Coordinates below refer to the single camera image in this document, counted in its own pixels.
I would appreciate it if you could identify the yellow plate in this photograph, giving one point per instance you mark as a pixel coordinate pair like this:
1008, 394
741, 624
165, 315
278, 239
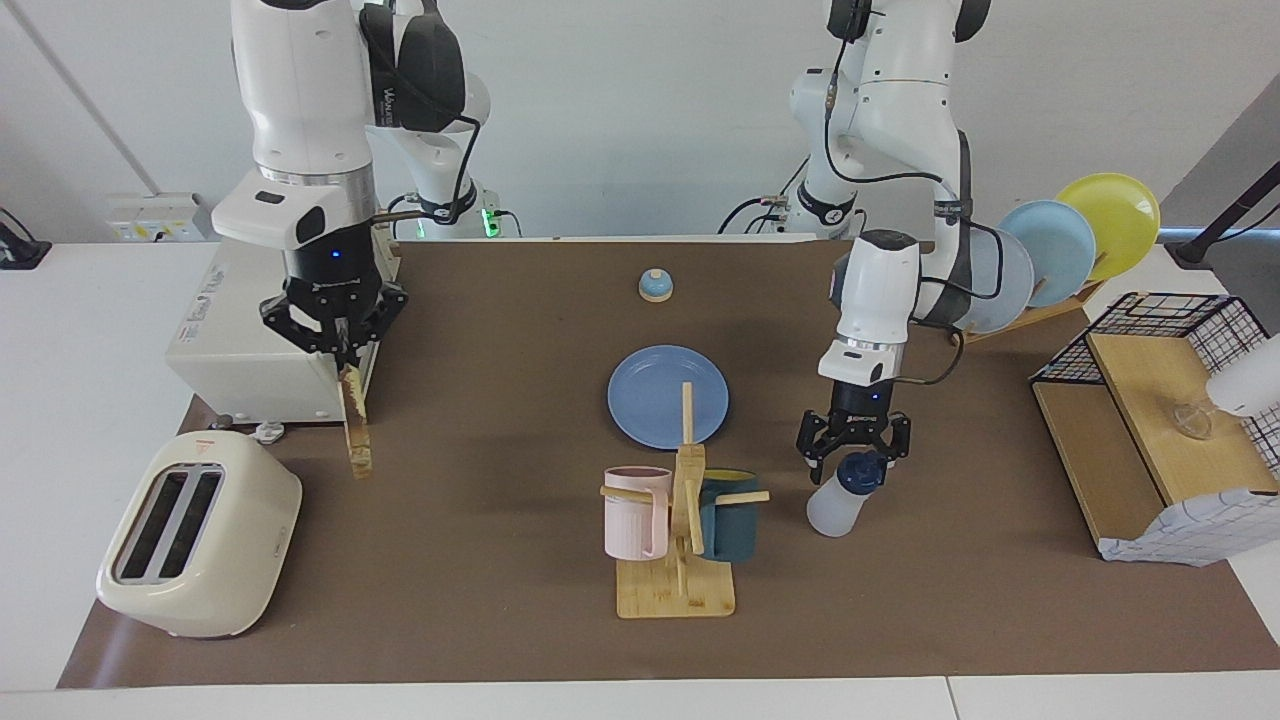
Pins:
1115, 220

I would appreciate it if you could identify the small clear glass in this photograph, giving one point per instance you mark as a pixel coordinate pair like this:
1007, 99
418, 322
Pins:
1195, 420

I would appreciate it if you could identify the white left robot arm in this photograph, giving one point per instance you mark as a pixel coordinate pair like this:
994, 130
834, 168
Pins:
880, 290

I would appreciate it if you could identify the wooden mug tree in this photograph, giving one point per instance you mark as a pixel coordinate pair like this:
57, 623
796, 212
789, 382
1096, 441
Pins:
675, 595

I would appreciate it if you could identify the dark teal mug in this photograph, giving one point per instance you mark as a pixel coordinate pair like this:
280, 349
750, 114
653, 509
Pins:
730, 530

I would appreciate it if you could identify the toasted bread slice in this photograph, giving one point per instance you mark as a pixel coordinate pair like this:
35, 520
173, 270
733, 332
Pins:
357, 430

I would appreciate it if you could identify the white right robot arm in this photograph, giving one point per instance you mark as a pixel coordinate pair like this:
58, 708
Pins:
300, 90

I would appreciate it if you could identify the white grid-pattern cloth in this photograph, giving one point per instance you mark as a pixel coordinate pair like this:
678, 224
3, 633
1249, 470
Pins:
1190, 530

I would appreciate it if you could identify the light blue plate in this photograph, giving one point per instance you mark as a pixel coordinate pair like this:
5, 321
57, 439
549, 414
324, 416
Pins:
1050, 250

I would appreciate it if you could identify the brown table mat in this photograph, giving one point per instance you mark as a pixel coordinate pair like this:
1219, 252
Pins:
480, 500

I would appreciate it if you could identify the white toaster oven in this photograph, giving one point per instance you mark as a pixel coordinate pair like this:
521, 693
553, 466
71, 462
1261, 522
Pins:
230, 350

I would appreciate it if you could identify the blue round plate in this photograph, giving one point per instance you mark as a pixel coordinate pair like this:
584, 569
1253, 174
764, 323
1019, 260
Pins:
650, 400

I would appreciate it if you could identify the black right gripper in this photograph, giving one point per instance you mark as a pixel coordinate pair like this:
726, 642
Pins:
335, 270

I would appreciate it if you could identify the wooden stepped shelf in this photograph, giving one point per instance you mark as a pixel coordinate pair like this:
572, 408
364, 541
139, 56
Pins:
1150, 400

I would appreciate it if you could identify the translucent squeeze bottle blue cap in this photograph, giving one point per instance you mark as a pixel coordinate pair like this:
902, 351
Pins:
835, 510

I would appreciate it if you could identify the grey-blue plate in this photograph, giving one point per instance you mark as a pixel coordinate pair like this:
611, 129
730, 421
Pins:
1010, 290

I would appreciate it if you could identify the black camera stand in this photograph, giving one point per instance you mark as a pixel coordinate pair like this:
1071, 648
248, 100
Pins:
1190, 250

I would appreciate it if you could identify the white wall socket box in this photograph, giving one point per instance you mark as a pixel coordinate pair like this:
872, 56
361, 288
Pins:
150, 220

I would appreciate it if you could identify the pink ribbed mug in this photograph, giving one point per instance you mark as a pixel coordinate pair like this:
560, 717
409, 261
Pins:
630, 520

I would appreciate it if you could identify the cream two-slot toaster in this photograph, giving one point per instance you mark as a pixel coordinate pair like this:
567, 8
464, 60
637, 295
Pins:
240, 540

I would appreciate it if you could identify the white cylindrical object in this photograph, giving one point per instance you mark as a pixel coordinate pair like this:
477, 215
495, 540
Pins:
1250, 385

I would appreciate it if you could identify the wooden plate rack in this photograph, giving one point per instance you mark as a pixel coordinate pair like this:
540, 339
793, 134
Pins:
1040, 312

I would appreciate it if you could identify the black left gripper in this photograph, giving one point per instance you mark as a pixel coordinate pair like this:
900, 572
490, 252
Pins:
867, 400

